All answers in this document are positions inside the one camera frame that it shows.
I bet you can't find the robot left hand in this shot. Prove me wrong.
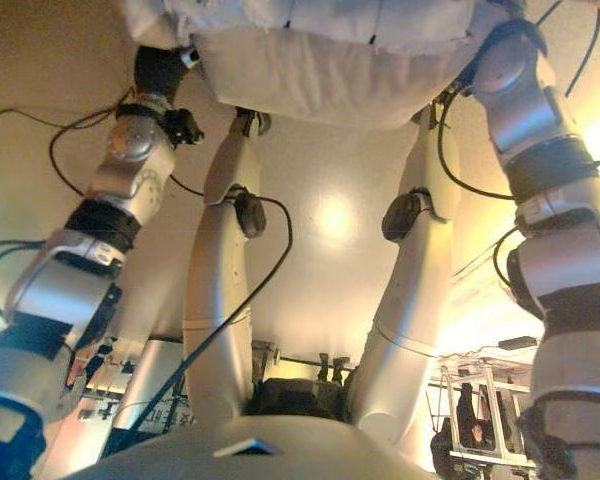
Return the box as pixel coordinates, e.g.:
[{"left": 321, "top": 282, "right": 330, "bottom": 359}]
[{"left": 132, "top": 43, "right": 202, "bottom": 101}]

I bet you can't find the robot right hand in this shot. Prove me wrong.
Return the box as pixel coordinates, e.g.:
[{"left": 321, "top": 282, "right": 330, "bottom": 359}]
[{"left": 478, "top": 17, "right": 549, "bottom": 51}]

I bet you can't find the white tasselled cushion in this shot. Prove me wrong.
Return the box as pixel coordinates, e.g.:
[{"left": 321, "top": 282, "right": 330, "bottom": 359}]
[{"left": 123, "top": 0, "right": 514, "bottom": 132}]

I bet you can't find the robot left leg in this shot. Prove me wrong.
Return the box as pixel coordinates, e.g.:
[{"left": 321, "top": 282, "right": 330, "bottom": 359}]
[{"left": 182, "top": 107, "right": 274, "bottom": 436}]

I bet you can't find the robot leg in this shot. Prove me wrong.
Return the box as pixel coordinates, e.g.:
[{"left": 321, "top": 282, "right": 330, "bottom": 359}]
[
  {"left": 182, "top": 107, "right": 274, "bottom": 436},
  {"left": 347, "top": 99, "right": 462, "bottom": 449}
]

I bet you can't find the robot right leg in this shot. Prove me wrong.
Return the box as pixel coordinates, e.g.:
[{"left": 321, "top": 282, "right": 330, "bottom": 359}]
[{"left": 347, "top": 99, "right": 462, "bottom": 449}]

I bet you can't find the black bag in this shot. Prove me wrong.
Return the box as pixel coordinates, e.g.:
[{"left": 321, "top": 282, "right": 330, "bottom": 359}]
[{"left": 242, "top": 377, "right": 354, "bottom": 424}]

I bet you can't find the person in dark clothes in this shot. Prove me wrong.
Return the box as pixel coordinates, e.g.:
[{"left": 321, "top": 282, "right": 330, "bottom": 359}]
[{"left": 454, "top": 387, "right": 489, "bottom": 451}]

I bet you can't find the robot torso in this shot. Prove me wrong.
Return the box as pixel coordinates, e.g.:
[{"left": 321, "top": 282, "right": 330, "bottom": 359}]
[{"left": 77, "top": 414, "right": 434, "bottom": 480}]

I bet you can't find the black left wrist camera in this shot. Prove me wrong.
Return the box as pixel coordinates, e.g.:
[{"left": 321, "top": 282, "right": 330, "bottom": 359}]
[{"left": 163, "top": 107, "right": 205, "bottom": 147}]

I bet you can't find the metal frame rack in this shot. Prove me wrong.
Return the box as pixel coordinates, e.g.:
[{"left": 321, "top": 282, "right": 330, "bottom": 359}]
[{"left": 427, "top": 357, "right": 539, "bottom": 469}]

